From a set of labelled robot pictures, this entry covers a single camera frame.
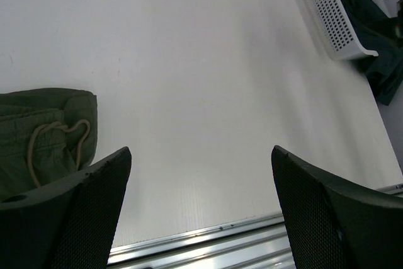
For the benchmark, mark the white perforated plastic basket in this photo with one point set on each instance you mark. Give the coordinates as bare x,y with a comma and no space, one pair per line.
336,30

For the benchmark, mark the dark teal shorts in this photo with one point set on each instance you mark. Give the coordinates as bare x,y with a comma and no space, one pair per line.
383,72

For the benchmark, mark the olive green shorts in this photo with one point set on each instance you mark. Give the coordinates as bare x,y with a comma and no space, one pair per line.
46,134

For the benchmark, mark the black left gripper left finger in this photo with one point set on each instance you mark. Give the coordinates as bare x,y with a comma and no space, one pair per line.
70,223

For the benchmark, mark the aluminium mounting rail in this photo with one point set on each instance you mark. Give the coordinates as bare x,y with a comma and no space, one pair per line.
259,242

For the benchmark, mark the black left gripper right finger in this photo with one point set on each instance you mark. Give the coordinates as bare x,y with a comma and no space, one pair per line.
332,222

